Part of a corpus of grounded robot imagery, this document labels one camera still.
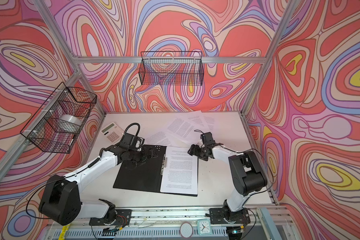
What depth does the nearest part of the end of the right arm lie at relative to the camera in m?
0.71

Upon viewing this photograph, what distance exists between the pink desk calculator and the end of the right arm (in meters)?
0.53

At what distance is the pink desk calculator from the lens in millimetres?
1043
